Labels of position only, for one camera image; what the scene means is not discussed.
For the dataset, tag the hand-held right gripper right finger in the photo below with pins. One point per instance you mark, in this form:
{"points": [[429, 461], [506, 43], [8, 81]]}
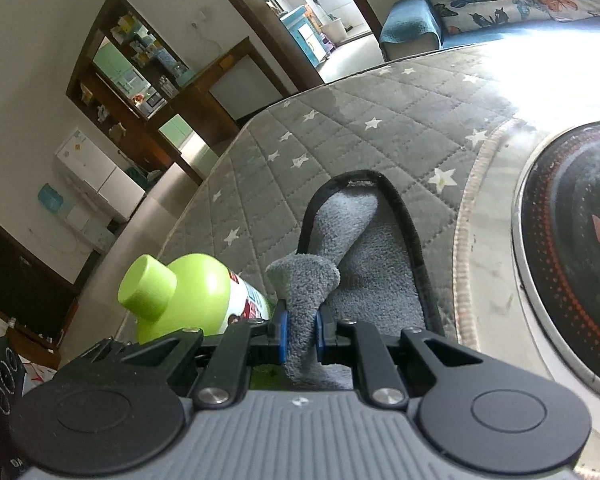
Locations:
{"points": [[320, 332]]}

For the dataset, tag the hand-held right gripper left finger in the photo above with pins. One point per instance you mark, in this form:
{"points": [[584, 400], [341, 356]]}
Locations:
{"points": [[281, 332]]}

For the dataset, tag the green plastic bottle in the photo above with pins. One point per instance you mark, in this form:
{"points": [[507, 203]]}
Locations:
{"points": [[195, 290]]}

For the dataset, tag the grey quilted star table cover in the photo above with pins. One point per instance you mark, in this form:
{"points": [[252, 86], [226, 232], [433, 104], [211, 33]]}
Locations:
{"points": [[360, 125]]}

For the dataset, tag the white low cabinet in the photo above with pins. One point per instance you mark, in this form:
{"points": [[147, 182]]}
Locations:
{"points": [[97, 175]]}

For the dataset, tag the round black induction cooktop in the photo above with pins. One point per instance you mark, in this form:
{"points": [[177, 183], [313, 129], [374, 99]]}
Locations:
{"points": [[575, 240]]}

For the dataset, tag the dark wooden shelf cabinet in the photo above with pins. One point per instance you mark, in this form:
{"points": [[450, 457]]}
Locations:
{"points": [[120, 85]]}

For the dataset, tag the blue toy cabinet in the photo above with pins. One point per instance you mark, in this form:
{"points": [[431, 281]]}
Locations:
{"points": [[302, 35]]}

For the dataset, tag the white bucket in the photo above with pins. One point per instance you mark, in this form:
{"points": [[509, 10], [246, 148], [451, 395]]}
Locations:
{"points": [[336, 29]]}

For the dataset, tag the blue sofa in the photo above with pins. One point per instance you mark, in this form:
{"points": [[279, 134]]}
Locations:
{"points": [[410, 27]]}

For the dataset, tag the dark wooden door frame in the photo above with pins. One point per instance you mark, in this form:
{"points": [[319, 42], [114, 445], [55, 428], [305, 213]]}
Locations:
{"points": [[275, 25]]}

